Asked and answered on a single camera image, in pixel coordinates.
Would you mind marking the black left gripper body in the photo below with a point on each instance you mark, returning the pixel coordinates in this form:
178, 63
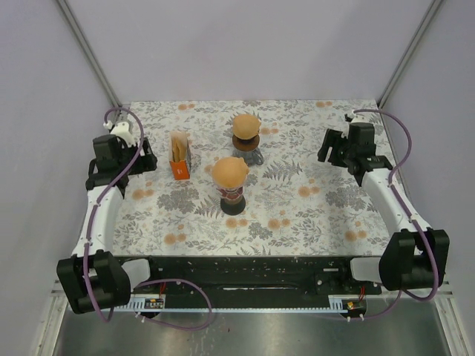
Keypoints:
143, 163

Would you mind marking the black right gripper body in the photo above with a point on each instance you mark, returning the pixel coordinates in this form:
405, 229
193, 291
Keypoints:
338, 155

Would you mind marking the orange coffee filter box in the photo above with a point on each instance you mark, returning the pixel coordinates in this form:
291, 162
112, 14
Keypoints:
181, 170

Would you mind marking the grey glass carafe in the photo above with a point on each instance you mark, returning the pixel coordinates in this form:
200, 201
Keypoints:
251, 158

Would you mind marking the clear glass dripper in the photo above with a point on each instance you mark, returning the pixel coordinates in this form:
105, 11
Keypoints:
230, 194

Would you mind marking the brown paper coffee filter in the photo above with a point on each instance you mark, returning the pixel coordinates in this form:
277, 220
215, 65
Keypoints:
246, 126

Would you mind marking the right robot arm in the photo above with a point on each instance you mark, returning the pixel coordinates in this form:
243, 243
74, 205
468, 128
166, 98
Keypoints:
416, 255

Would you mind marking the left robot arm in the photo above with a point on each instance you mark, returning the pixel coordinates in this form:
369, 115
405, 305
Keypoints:
92, 277

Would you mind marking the stack of brown filters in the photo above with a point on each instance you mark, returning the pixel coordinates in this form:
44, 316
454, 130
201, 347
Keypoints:
179, 146

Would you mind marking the floral table mat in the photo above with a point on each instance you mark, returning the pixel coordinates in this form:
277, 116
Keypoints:
295, 205

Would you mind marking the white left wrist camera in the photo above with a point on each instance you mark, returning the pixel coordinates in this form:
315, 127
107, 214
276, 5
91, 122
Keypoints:
121, 129

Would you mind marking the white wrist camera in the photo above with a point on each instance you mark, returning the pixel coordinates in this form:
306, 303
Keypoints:
121, 129
357, 120

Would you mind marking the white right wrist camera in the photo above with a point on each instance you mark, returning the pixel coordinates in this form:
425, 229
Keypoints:
357, 120

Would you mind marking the aluminium frame rail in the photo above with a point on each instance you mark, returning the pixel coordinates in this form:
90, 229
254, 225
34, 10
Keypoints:
81, 39

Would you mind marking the white slotted cable duct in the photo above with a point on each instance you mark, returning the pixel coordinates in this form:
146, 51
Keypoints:
144, 303

